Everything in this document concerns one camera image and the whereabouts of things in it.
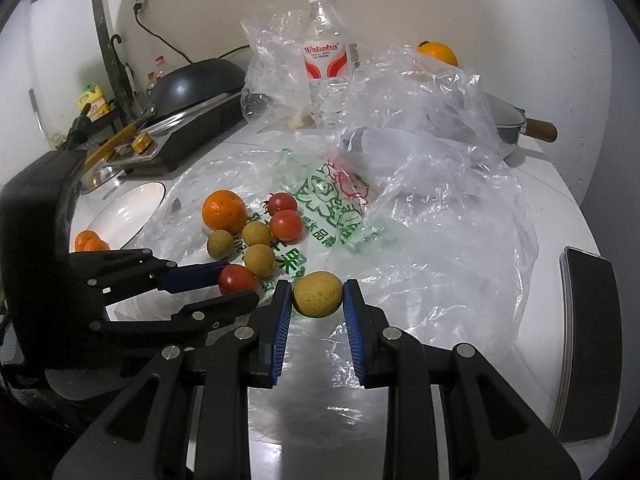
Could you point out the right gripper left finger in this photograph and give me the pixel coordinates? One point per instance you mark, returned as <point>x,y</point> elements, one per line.
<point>185,415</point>

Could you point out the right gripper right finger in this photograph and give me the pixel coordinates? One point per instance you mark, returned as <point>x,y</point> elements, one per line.
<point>490,431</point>

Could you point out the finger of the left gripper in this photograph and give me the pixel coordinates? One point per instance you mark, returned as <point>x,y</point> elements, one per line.
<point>213,313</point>
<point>186,278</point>

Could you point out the red cherry tomato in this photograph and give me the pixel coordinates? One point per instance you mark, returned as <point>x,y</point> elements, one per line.
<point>235,278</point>
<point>279,202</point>
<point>286,225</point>

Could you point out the yellow green longan fruit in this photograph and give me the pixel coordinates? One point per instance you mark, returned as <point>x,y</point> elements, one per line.
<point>220,245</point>

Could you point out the orange mandarin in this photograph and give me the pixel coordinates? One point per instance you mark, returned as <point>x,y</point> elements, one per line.
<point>96,245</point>
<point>83,238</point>
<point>224,210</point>

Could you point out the orange mandarin front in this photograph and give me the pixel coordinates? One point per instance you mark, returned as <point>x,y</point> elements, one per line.
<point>83,238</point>

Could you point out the yellow green longan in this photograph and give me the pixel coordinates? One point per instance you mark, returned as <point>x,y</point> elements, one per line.
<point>256,233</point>
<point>318,295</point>
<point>260,260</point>

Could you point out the white round plate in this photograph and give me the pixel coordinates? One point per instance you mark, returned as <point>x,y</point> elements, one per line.
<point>119,222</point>

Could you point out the black smartphone stack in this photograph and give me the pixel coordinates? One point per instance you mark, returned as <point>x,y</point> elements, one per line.
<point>591,369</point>

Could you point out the printed clear plastic bag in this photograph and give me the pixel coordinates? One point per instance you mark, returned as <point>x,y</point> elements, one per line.
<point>437,233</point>

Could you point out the dark vertical pipe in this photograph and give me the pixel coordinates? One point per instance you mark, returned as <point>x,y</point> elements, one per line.
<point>116,73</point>

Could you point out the yellow detergent bottle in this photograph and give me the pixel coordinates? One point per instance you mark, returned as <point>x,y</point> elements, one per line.
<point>93,101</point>

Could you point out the crumpled clear plastic bag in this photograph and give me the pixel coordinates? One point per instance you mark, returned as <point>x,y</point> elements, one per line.
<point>275,93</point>

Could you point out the red label sauce bottle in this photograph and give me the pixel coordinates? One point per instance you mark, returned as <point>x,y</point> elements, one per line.
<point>162,69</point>

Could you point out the clear water bottle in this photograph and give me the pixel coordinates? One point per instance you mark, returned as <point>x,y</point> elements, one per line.
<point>330,54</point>

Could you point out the crumpled bag right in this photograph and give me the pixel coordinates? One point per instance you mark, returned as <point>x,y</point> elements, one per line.
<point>404,89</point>

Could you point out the large orange at back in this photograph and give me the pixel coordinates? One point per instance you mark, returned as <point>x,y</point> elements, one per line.
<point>439,51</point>

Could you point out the black wok with wooden handle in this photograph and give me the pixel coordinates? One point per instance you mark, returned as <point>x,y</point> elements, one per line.
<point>178,91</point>

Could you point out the left wall socket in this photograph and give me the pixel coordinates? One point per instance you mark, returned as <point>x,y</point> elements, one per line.
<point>139,6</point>

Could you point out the small pan with wooden handle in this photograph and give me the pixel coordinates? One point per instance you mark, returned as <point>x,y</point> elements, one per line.
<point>512,123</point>

